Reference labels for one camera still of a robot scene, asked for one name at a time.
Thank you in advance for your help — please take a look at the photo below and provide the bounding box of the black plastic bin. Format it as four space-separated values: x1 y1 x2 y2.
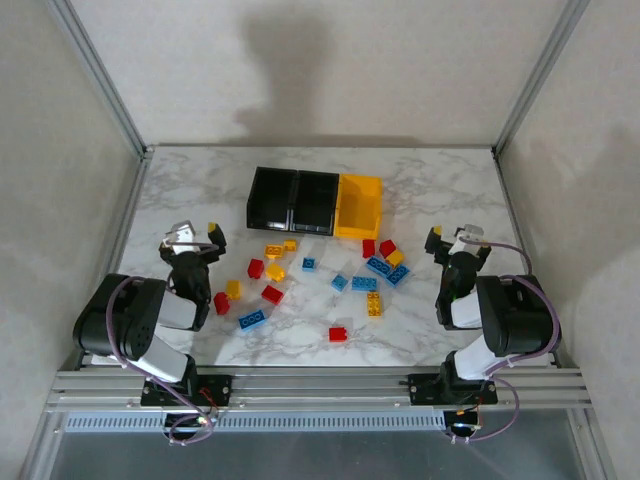
246 166 300 232
288 170 341 236

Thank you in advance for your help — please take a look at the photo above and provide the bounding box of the yellow plastic bin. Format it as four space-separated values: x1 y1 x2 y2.
333 173 384 240

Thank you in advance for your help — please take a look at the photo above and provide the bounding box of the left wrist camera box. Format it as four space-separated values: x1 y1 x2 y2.
164 219 197 254

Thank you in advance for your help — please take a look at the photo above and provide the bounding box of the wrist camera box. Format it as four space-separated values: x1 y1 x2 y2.
451 223 486 249
164 219 197 254

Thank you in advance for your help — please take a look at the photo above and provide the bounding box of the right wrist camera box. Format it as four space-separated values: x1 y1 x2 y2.
451 223 486 249

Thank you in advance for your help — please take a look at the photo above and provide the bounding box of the aluminium side rail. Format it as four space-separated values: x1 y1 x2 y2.
492 148 561 369
74 149 154 371

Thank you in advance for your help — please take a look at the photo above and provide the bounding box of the wide aluminium mounting rail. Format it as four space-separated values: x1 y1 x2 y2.
47 367 594 414

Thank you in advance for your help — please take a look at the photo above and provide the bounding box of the grey slotted cable duct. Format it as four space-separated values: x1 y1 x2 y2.
64 412 446 432

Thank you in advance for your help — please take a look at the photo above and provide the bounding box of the aluminium upright frame post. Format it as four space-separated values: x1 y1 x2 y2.
492 0 592 154
46 0 149 154

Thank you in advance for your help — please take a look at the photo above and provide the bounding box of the aluminium frame leg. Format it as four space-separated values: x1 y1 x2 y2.
17 412 69 480
567 408 621 480

